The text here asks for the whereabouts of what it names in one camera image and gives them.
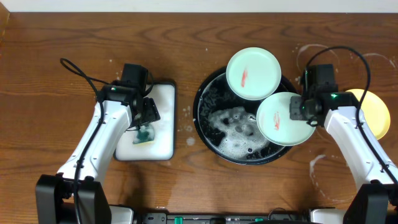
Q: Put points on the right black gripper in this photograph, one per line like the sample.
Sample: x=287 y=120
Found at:
x=295 y=114

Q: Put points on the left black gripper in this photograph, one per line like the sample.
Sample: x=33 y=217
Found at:
x=149 y=111

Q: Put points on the green scrubbing sponge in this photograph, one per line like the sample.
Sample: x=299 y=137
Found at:
x=145 y=133

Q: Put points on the mint plate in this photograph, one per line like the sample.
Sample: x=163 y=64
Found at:
x=253 y=73
x=274 y=122

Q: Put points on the yellow plate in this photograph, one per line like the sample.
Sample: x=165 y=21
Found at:
x=376 y=114

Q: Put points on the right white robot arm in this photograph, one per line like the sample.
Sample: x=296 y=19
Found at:
x=375 y=175

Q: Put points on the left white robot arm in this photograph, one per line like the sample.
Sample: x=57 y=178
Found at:
x=75 y=193

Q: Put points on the rectangular black foam tray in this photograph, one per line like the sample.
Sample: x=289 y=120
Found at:
x=162 y=147

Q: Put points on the round black tray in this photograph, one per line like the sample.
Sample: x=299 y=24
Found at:
x=227 y=124

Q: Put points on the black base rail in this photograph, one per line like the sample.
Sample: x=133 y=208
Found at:
x=165 y=217

